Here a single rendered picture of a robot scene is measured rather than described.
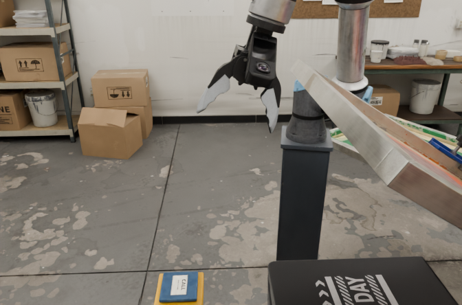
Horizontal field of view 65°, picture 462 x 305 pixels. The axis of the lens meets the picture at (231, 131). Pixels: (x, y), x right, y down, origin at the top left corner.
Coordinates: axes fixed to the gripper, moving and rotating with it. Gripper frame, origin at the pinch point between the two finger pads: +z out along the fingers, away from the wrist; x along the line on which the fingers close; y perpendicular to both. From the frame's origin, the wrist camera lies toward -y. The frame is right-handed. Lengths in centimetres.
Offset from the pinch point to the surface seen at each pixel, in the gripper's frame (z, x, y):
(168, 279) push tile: 55, 2, 14
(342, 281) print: 42, -46, 13
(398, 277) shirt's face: 37, -62, 14
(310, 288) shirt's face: 45, -37, 11
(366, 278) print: 40, -53, 14
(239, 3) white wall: -8, -27, 380
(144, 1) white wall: 22, 78, 380
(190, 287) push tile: 53, -4, 11
